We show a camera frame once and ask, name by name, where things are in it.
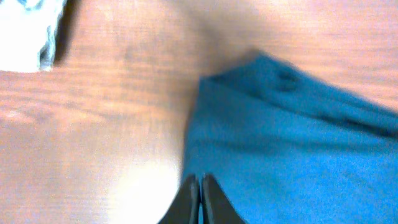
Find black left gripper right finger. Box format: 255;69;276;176
201;174;246;224

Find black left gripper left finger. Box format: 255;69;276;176
159;175;199;224

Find navy blue shorts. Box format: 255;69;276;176
182;54;397;223

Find folded khaki shorts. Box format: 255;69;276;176
1;0;67;73

